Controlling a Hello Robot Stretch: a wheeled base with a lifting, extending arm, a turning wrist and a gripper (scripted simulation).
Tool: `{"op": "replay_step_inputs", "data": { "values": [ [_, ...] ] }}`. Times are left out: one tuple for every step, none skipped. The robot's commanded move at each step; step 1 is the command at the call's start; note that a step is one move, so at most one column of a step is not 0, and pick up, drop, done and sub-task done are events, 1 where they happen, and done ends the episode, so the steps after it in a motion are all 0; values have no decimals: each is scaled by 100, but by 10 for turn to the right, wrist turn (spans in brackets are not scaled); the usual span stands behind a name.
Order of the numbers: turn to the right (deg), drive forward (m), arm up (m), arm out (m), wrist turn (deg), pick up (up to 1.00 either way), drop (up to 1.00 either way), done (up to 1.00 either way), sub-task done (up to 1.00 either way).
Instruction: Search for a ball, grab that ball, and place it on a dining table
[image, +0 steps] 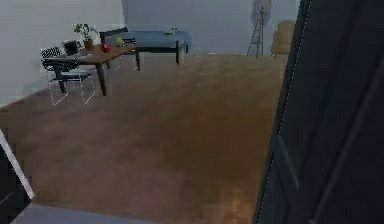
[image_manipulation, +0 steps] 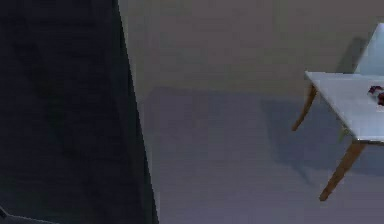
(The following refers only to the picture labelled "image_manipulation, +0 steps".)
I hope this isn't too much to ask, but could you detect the dark red small object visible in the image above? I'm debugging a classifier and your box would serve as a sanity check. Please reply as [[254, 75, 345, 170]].
[[367, 85, 384, 107]]

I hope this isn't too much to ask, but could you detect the white table with wooden legs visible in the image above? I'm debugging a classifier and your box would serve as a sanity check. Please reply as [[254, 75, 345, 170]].
[[291, 70, 384, 202]]

